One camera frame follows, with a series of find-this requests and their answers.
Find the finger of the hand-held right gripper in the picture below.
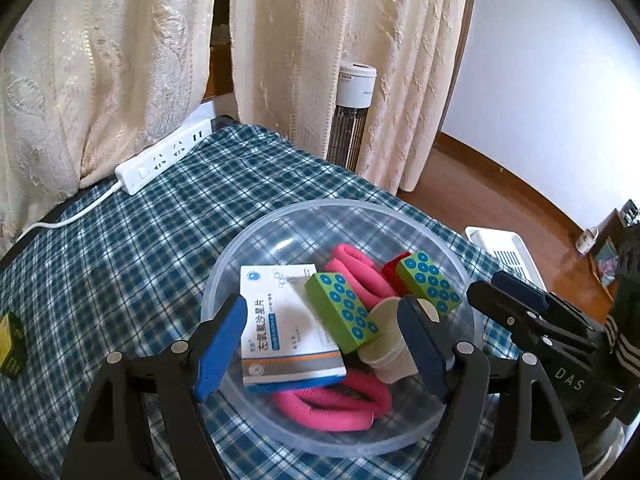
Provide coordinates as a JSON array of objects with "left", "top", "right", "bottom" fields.
[
  {"left": 492, "top": 270, "right": 596, "bottom": 334},
  {"left": 467, "top": 280, "right": 592, "bottom": 352}
]

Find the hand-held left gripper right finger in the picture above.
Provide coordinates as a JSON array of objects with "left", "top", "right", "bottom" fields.
[{"left": 397, "top": 296, "right": 583, "bottom": 480}]

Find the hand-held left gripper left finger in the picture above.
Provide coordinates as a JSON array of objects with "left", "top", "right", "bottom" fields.
[{"left": 62, "top": 293, "right": 249, "bottom": 480}]

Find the small white cup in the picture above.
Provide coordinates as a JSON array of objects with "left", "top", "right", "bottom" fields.
[{"left": 357, "top": 296, "right": 441, "bottom": 385}]

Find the white medicine box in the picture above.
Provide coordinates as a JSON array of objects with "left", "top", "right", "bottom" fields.
[{"left": 240, "top": 262, "right": 347, "bottom": 393}]

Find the green block with blue dots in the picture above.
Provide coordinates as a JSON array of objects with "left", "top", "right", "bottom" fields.
[
  {"left": 305, "top": 272, "right": 381, "bottom": 352},
  {"left": 395, "top": 251, "right": 461, "bottom": 315}
]

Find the red building block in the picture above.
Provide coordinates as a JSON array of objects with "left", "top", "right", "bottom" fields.
[{"left": 381, "top": 254, "right": 412, "bottom": 297}]

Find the clear plastic bowl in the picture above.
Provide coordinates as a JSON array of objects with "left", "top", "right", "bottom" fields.
[{"left": 201, "top": 199, "right": 483, "bottom": 457}]

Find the white plastic tray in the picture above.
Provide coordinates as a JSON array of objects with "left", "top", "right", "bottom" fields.
[{"left": 465, "top": 226, "right": 548, "bottom": 293}]

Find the white mug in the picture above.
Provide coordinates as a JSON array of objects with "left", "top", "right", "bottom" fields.
[{"left": 575, "top": 227, "right": 599, "bottom": 253}]

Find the brown wooden cabinet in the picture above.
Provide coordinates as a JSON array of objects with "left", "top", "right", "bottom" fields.
[{"left": 589, "top": 199, "right": 640, "bottom": 301}]

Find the pink folded band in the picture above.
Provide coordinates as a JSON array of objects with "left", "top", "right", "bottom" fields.
[{"left": 323, "top": 243, "right": 398, "bottom": 306}]

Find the blue plaid tablecloth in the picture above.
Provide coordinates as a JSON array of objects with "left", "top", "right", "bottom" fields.
[{"left": 0, "top": 122, "right": 551, "bottom": 480}]

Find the white power strip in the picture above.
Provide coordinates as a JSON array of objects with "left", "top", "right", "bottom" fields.
[{"left": 115, "top": 119, "right": 212, "bottom": 196}]

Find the yellow black small box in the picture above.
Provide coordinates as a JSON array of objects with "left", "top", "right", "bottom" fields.
[{"left": 0, "top": 311, "right": 26, "bottom": 378}]

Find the white tower heater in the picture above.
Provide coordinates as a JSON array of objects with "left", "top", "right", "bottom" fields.
[{"left": 327, "top": 60, "right": 377, "bottom": 173}]

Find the narrow cream curtain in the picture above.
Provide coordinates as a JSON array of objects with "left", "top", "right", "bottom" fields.
[{"left": 230, "top": 0, "right": 473, "bottom": 196}]

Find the wide cream curtain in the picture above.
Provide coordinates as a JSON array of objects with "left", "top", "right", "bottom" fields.
[{"left": 0, "top": 0, "right": 221, "bottom": 246}]

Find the white power cable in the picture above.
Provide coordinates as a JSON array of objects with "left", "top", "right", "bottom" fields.
[{"left": 17, "top": 180, "right": 123, "bottom": 241}]

